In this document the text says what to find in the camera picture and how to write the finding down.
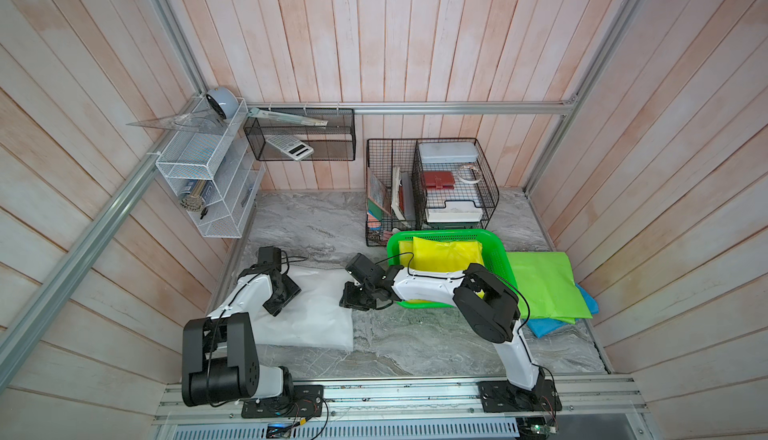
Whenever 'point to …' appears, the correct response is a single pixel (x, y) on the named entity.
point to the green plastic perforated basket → (495, 256)
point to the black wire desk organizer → (397, 197)
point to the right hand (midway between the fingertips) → (340, 304)
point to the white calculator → (291, 146)
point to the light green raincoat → (546, 287)
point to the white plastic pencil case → (448, 152)
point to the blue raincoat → (591, 303)
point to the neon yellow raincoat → (426, 255)
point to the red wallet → (439, 179)
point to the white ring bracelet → (469, 174)
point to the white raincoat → (314, 318)
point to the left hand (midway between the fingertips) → (291, 298)
